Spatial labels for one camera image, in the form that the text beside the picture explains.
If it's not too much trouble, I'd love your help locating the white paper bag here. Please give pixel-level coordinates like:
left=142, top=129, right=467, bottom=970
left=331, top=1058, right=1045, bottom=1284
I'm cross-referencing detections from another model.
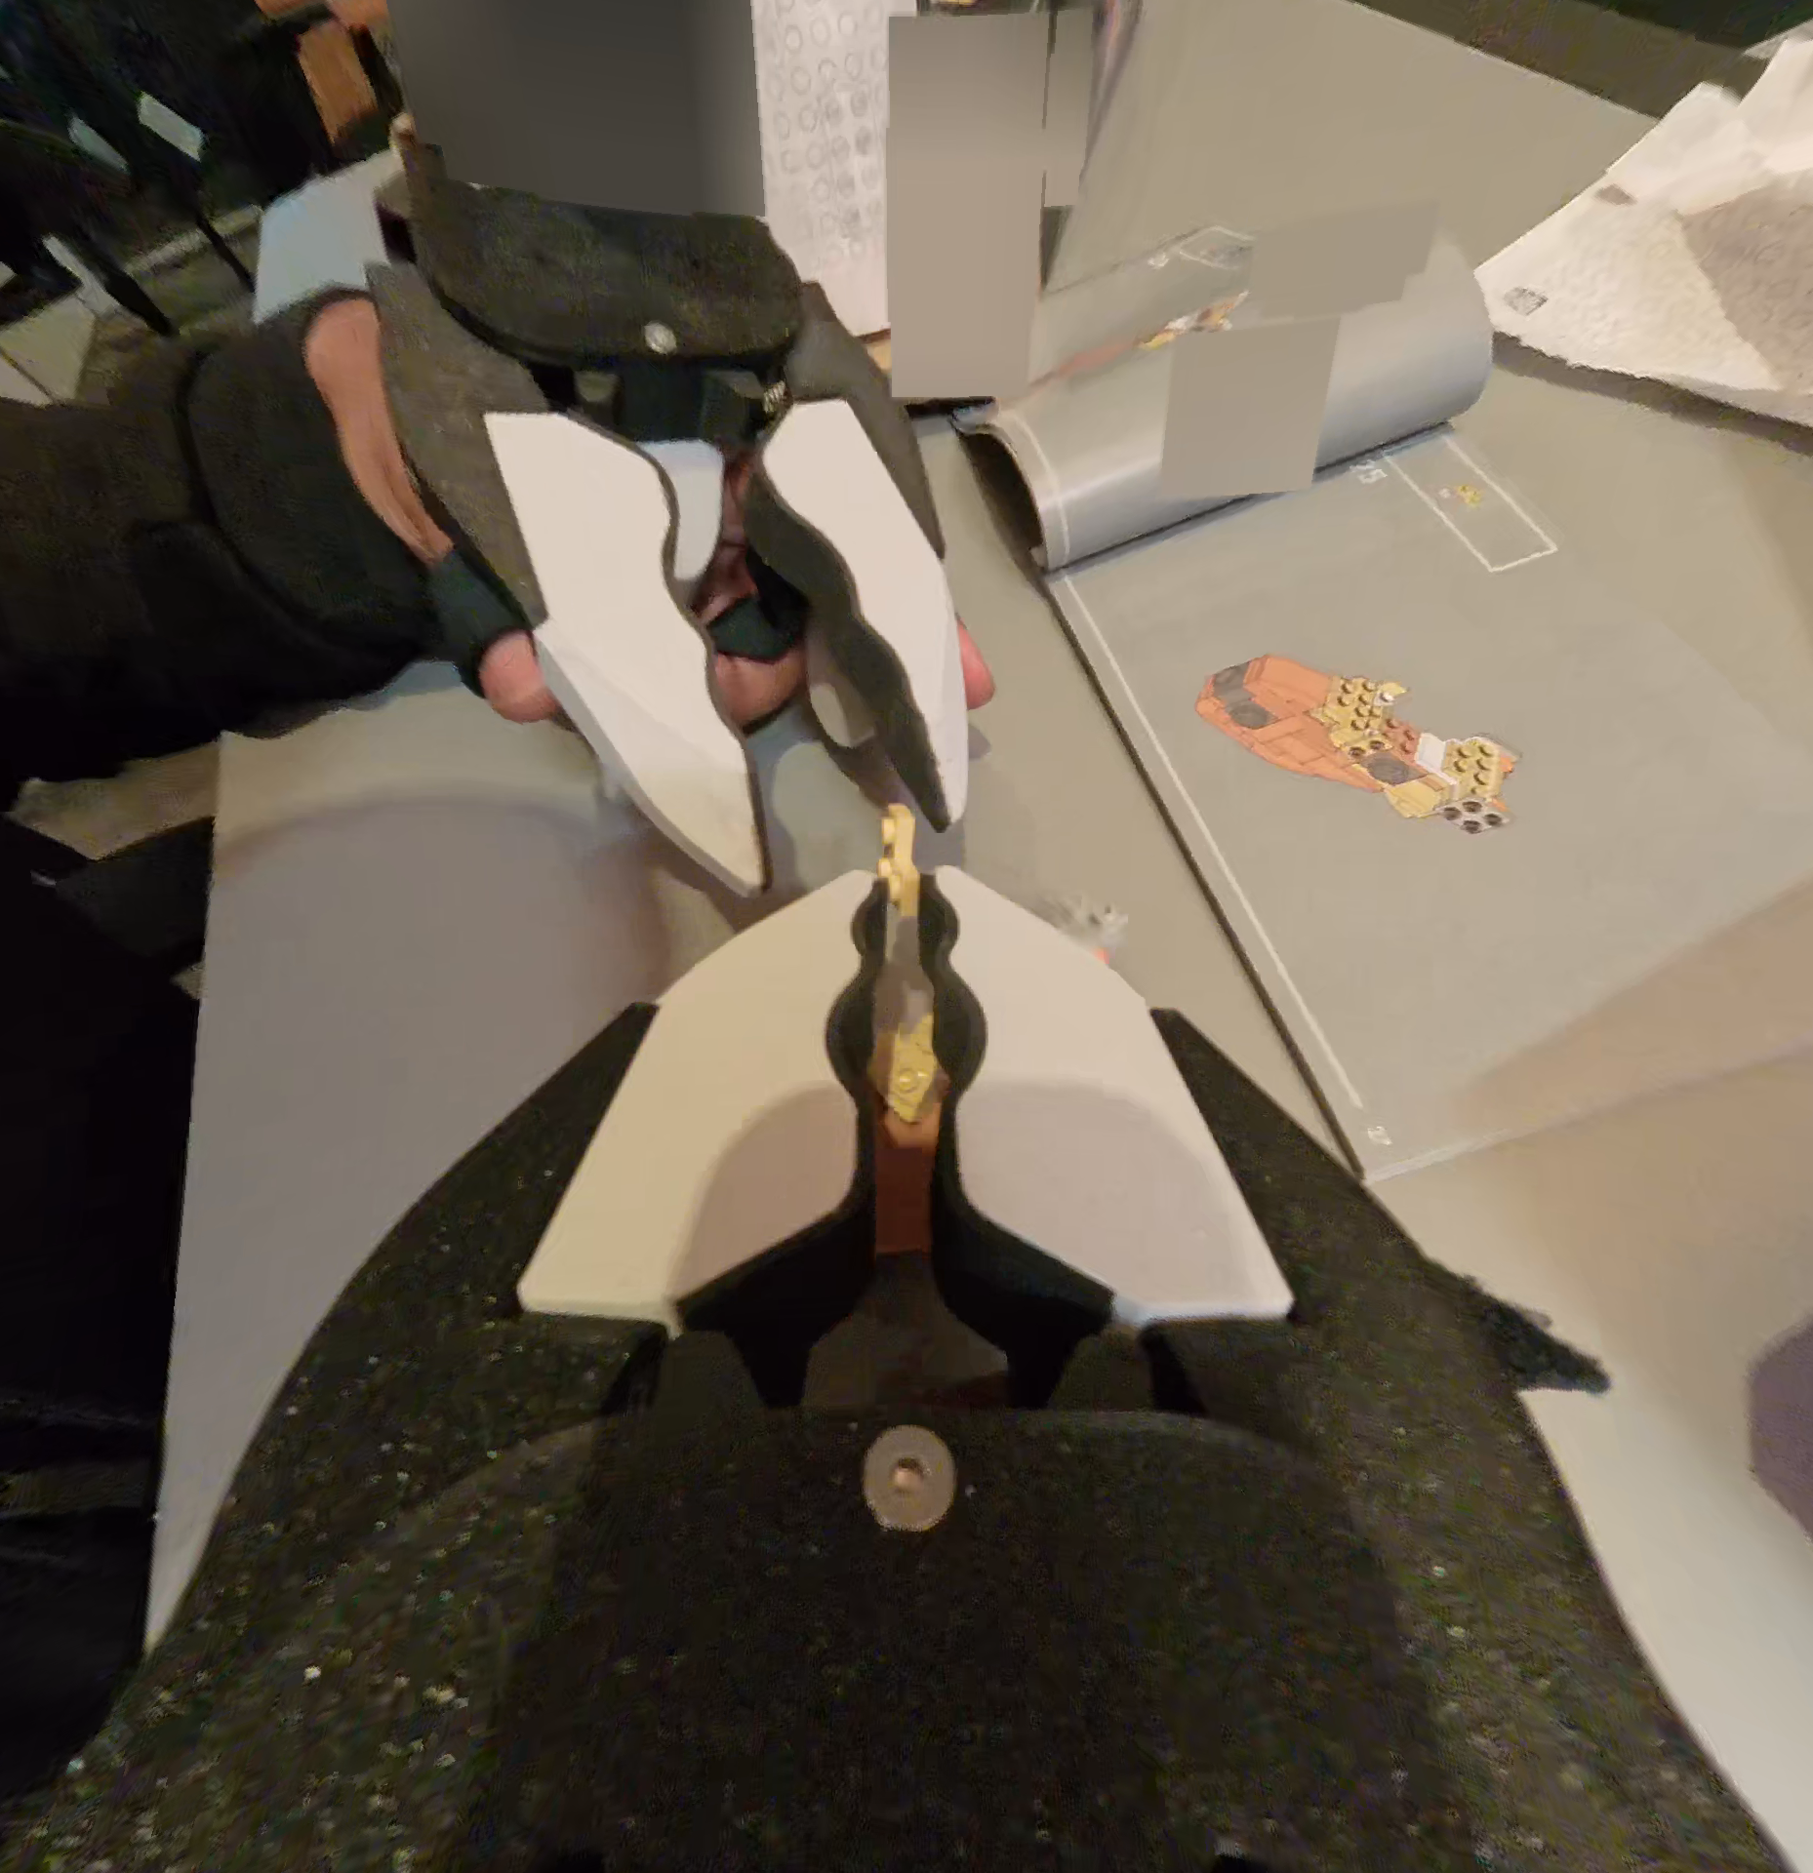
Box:
left=1473, top=26, right=1813, bottom=442
left=758, top=0, right=897, bottom=336

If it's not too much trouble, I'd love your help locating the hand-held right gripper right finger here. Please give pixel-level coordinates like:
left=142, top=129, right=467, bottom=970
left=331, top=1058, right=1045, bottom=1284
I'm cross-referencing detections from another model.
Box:
left=916, top=867, right=1295, bottom=1337

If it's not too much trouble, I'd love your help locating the person's left hand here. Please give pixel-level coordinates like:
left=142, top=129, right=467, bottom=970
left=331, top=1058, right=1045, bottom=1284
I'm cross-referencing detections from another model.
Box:
left=302, top=299, right=996, bottom=734

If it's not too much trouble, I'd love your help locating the grey instruction booklet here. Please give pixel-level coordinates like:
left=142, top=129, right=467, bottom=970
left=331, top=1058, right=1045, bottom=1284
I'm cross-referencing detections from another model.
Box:
left=951, top=219, right=1813, bottom=1185

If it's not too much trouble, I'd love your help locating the brown tan brick model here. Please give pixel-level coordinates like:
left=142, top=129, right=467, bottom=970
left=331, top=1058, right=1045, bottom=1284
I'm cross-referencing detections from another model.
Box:
left=864, top=803, right=949, bottom=1261

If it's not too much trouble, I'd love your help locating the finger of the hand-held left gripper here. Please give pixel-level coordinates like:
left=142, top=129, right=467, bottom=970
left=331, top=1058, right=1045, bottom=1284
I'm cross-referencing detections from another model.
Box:
left=483, top=412, right=772, bottom=898
left=741, top=403, right=979, bottom=838

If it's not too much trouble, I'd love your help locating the black chair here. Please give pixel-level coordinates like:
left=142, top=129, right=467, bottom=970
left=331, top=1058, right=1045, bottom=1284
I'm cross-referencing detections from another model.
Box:
left=0, top=110, right=257, bottom=342

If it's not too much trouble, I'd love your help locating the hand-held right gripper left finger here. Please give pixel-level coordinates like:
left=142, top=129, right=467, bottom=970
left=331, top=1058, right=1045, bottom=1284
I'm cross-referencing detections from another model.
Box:
left=514, top=871, right=909, bottom=1337

